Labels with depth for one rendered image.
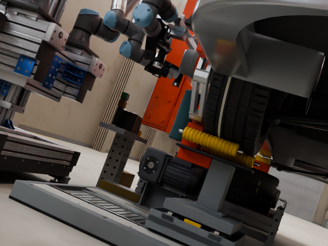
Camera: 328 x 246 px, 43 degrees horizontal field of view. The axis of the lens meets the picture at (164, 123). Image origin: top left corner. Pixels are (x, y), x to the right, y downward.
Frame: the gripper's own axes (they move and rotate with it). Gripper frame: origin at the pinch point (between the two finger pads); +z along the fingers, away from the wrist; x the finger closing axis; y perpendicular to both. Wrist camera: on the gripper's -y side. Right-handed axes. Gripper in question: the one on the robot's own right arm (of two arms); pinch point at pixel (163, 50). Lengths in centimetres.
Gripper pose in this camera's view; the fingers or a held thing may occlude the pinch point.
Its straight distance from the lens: 191.9
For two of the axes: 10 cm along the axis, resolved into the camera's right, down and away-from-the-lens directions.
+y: 3.5, -9.3, 0.8
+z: 2.6, 1.8, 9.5
